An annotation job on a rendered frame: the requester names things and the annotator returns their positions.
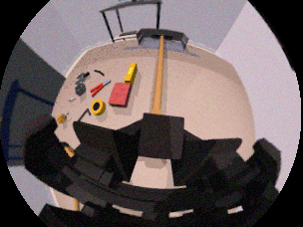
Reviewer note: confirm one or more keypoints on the yellow rectangular block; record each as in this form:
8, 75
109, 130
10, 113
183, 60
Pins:
131, 75

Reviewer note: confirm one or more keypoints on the orange long pole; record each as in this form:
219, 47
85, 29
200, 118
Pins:
161, 136

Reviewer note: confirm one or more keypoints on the red-handled pliers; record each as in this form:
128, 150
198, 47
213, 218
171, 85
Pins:
99, 87

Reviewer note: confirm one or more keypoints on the red square tile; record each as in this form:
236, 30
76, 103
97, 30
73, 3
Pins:
120, 95

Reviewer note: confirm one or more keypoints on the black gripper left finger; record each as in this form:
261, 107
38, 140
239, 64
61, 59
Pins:
122, 143

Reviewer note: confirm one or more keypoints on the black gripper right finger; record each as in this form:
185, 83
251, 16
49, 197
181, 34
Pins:
195, 152

